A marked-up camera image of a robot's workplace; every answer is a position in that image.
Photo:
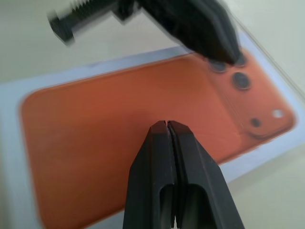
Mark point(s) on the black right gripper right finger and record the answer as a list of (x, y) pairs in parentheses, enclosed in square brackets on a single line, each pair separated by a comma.
[(202, 181)]

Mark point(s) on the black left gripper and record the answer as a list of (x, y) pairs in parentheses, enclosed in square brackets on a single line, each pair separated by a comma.
[(78, 20)]

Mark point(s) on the orange smartphone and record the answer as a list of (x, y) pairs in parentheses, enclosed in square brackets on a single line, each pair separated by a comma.
[(95, 119)]

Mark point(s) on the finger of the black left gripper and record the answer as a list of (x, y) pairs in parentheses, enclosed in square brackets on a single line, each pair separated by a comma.
[(202, 31)]

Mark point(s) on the white box base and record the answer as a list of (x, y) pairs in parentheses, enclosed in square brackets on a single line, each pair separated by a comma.
[(14, 90)]

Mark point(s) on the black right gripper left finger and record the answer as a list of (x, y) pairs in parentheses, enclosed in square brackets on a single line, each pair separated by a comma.
[(150, 181)]

